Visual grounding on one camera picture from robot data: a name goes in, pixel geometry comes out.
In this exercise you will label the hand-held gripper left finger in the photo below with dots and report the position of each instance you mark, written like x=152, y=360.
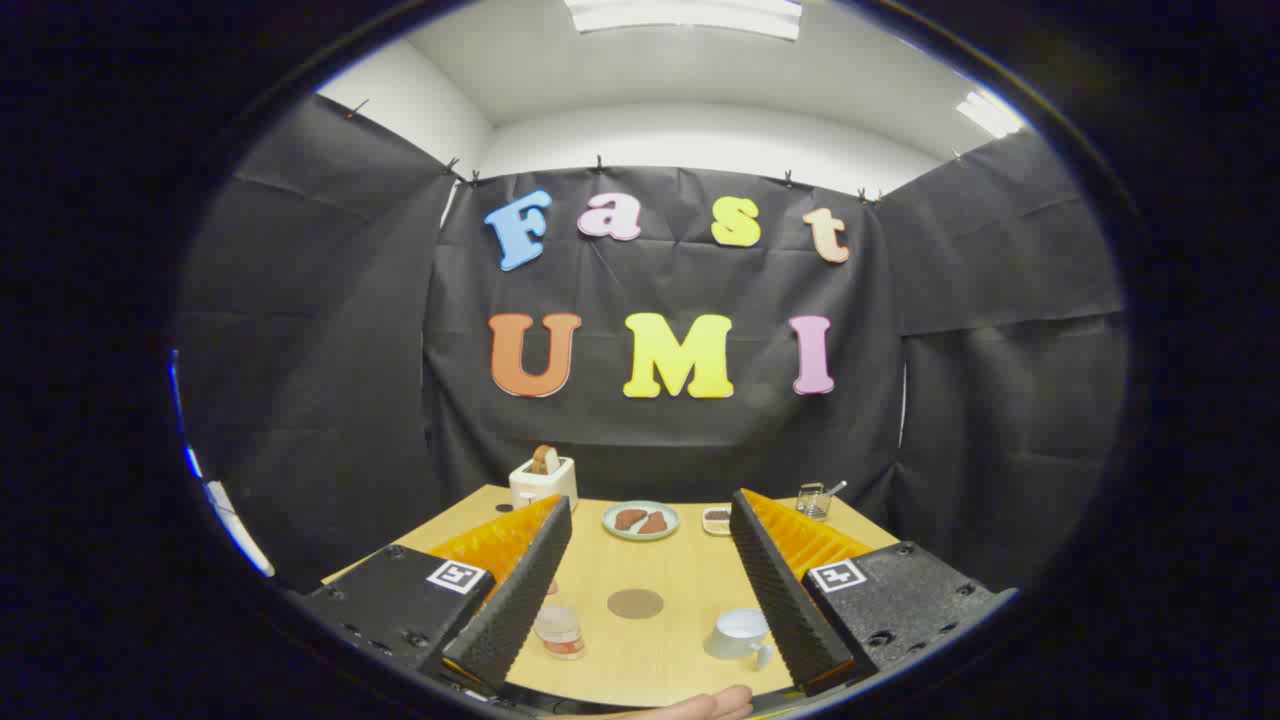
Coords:
x=530, y=590

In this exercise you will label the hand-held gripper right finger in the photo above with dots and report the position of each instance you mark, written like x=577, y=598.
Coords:
x=780, y=590

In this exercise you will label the clear juice bottle red label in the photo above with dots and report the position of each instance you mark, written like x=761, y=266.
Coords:
x=560, y=630

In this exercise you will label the white cup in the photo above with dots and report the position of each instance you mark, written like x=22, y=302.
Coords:
x=740, y=632

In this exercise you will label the round brown coaster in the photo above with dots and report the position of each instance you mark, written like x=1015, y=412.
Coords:
x=635, y=603

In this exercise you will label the clear square utensil holder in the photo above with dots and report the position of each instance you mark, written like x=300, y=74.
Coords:
x=810, y=502

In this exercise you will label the white divided condiment dish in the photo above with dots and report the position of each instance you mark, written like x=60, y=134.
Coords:
x=716, y=520

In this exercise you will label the white toaster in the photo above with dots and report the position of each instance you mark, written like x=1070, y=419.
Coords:
x=543, y=488

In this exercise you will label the pale green plate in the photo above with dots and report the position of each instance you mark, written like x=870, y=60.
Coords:
x=612, y=525

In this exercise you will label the metal spoon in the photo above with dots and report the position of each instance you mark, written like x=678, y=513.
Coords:
x=836, y=488

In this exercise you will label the wooden table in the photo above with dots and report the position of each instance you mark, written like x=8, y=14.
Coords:
x=665, y=565

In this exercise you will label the brown food piece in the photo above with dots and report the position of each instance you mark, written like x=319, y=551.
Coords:
x=630, y=518
x=655, y=523

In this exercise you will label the toasted bread slice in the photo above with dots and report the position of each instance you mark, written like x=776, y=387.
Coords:
x=545, y=460

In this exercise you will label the black backdrop cloth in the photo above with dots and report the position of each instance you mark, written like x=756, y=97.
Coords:
x=330, y=350

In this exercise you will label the small ceiling light panel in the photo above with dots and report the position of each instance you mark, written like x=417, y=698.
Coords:
x=990, y=115

